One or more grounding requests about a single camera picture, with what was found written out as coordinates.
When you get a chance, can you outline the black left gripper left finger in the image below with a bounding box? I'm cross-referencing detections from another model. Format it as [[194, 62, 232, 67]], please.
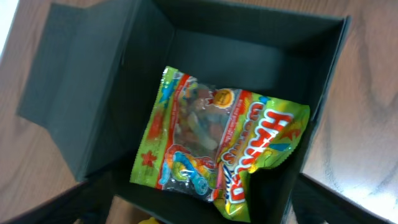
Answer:
[[6, 177, 112, 224]]

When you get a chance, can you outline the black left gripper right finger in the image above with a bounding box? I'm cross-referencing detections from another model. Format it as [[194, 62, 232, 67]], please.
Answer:
[[292, 174, 387, 224]]

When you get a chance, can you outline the yellow snack bag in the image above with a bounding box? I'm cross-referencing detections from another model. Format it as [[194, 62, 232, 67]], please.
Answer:
[[138, 217, 162, 224]]

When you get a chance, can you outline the Haribo gummy worms bag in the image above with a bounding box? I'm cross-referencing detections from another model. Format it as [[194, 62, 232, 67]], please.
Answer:
[[130, 67, 310, 222]]

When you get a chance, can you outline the black cardboard gift box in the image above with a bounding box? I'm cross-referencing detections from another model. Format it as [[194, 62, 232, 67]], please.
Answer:
[[17, 1, 351, 223]]

